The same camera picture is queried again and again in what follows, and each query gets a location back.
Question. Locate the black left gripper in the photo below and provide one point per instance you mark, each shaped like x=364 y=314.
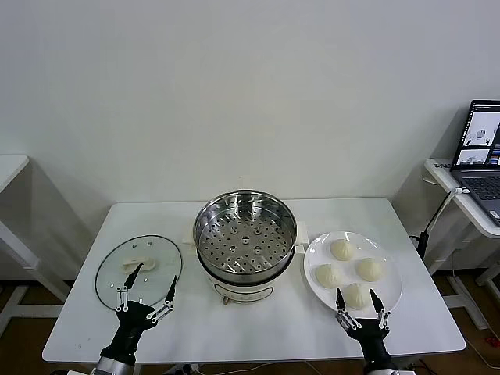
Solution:
x=129 y=328

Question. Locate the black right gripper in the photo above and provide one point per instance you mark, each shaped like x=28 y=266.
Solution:
x=373 y=343

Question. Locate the white steamed baozi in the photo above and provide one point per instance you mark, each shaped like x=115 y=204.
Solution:
x=342 y=250
x=357 y=297
x=329 y=276
x=369 y=269

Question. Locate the round glass pot lid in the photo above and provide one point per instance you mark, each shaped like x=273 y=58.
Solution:
x=164 y=254

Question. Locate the stainless steel steamer basket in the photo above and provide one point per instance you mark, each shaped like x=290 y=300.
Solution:
x=218 y=234

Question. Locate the round white plate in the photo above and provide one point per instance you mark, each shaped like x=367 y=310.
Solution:
x=390 y=289

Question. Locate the black plug adapter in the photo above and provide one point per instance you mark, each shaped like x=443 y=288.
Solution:
x=422 y=242

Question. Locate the cream electric cooking pot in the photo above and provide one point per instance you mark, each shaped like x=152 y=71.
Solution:
x=242 y=291

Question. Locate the white side table with laptop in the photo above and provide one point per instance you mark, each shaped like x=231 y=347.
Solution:
x=461 y=207

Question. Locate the white paper label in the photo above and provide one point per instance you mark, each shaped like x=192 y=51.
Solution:
x=440 y=164

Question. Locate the grey open laptop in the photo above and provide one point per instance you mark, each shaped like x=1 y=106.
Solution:
x=480 y=187

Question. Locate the empty white side table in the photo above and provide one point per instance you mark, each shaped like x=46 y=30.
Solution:
x=11 y=168

